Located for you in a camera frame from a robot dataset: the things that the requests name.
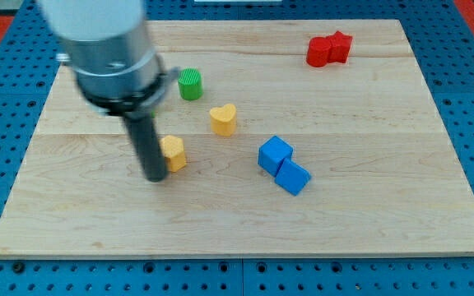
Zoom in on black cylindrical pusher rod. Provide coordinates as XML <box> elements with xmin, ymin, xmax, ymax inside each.
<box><xmin>123</xmin><ymin>113</ymin><xmax>168</xmax><ymax>183</ymax></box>

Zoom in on yellow hexagon block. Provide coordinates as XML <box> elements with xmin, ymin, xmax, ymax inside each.
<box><xmin>160</xmin><ymin>135</ymin><xmax>187</xmax><ymax>173</ymax></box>

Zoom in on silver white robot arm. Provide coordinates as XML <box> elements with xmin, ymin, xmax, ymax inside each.
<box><xmin>38</xmin><ymin>0</ymin><xmax>179</xmax><ymax>183</ymax></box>

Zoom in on green circle block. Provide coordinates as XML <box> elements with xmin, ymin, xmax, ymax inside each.
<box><xmin>178</xmin><ymin>68</ymin><xmax>203</xmax><ymax>101</ymax></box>

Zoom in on red circle block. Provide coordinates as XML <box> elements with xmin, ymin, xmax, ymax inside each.
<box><xmin>306</xmin><ymin>36</ymin><xmax>332</xmax><ymax>67</ymax></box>

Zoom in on yellow heart block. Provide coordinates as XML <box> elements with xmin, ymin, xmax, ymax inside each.
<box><xmin>209</xmin><ymin>104</ymin><xmax>237</xmax><ymax>136</ymax></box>

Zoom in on blue cube block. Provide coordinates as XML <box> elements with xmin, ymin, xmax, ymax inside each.
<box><xmin>258</xmin><ymin>135</ymin><xmax>294</xmax><ymax>177</ymax></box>

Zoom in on wooden board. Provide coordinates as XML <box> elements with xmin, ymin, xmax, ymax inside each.
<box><xmin>0</xmin><ymin>20</ymin><xmax>474</xmax><ymax>260</ymax></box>

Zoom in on blue triangle block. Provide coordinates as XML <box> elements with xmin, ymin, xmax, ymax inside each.
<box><xmin>274</xmin><ymin>159</ymin><xmax>312</xmax><ymax>196</ymax></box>

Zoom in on red star block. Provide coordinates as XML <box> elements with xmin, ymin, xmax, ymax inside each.
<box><xmin>327</xmin><ymin>30</ymin><xmax>353</xmax><ymax>63</ymax></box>

